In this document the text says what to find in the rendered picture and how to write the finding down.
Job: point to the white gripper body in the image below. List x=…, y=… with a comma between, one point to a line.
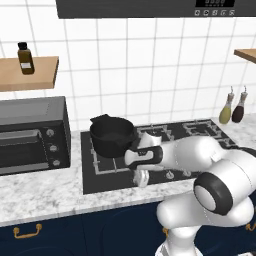
x=142, y=178

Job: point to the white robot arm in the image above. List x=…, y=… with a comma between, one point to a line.
x=213, y=166

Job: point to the silver hob knob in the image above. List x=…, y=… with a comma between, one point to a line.
x=169, y=174
x=186, y=173

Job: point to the black hob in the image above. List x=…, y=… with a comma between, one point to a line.
x=106, y=176

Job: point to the black cooking pot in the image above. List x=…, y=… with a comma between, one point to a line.
x=111, y=138

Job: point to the navy cupboard door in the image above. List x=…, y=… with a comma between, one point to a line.
x=123, y=230
x=233, y=241

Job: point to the silver toaster oven knob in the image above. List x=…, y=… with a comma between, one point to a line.
x=53, y=148
x=50, y=132
x=56, y=163

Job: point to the yellow-green oil bottle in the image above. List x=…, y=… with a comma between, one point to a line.
x=226, y=114

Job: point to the navy drawer front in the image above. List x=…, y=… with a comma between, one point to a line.
x=50, y=238

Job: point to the dark red vinegar bottle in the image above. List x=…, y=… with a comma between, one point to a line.
x=238, y=112

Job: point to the toaster oven glass door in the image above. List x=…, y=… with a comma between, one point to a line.
x=20, y=150

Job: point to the black toaster oven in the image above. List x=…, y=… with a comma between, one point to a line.
x=33, y=113

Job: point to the brown glass bottle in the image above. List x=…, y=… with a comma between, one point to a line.
x=25, y=60

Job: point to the dark grey range hood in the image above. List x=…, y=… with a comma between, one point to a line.
x=133, y=8

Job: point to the wooden wall shelf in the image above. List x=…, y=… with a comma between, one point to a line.
x=247, y=55
x=23, y=80

